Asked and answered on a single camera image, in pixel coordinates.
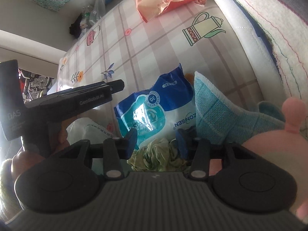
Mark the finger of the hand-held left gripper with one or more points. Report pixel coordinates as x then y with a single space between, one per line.
115 86

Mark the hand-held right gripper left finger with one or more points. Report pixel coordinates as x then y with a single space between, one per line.
131 144

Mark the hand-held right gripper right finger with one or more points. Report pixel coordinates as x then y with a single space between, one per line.
182 146

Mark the green floral scrunchie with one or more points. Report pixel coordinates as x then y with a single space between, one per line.
156 154

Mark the blue and white packet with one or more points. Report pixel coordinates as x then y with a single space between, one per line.
156 105

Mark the blue towel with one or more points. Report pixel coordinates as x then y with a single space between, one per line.
216 110

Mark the pink plush toy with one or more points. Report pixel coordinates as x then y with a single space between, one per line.
276 154

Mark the person's left hand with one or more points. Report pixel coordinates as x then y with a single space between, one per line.
24 160

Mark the bicycle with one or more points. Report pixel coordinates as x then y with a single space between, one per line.
36 86

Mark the white and green plastic bag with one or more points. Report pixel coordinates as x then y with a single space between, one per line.
84 130

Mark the dark cloth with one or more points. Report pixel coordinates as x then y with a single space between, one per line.
75 27

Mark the clear plastic bag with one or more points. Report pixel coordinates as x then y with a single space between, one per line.
96 9

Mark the pink wet wipes pack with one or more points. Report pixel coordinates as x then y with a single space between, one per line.
158 2

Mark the white padded mattress topper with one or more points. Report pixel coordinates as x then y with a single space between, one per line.
240 28

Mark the white stitched-edge blanket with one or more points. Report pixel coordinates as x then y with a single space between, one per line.
284 41

